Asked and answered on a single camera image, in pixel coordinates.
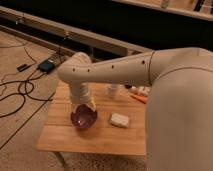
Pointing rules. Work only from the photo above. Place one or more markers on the white sponge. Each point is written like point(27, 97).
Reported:
point(119, 120)

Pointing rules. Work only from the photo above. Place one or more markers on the white small object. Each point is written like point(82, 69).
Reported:
point(143, 91)

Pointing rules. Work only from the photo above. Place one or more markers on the purple bowl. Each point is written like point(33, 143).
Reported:
point(84, 117)

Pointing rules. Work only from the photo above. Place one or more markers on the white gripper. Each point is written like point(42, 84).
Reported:
point(85, 99)

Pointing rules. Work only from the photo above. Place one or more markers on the wooden table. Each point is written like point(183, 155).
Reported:
point(59, 135)

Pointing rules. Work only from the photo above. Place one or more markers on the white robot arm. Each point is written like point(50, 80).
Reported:
point(179, 112)

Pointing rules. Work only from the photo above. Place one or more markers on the small black device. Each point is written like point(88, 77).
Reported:
point(22, 67)

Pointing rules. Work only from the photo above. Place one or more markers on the black power adapter box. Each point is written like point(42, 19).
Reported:
point(46, 66)

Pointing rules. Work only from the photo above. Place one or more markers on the white paper cup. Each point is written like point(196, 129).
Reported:
point(112, 90)

